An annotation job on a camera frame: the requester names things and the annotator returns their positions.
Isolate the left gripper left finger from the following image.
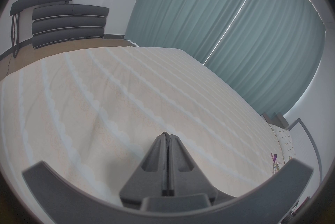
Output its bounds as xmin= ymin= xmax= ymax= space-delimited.
xmin=119 ymin=133 xmax=167 ymax=210

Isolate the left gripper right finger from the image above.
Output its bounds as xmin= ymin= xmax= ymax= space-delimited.
xmin=169 ymin=134 xmax=218 ymax=205

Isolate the bed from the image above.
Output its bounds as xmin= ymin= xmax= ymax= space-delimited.
xmin=0 ymin=46 xmax=321 ymax=205

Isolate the white printed pillow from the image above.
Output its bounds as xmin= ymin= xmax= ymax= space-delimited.
xmin=271 ymin=125 xmax=298 ymax=163

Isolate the grey bedside table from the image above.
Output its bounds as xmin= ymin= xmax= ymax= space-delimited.
xmin=262 ymin=112 xmax=288 ymax=129

